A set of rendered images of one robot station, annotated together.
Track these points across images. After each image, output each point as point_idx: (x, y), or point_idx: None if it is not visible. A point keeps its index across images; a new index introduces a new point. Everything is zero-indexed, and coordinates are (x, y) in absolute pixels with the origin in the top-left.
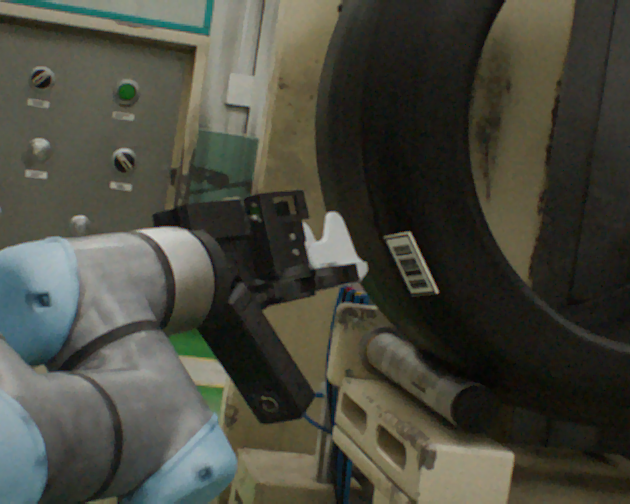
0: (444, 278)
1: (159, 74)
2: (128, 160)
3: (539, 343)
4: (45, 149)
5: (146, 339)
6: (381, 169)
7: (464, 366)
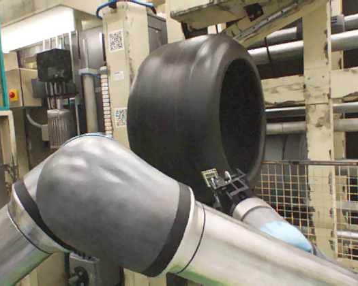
0: None
1: None
2: None
3: None
4: None
5: (314, 245)
6: (200, 151)
7: (213, 201)
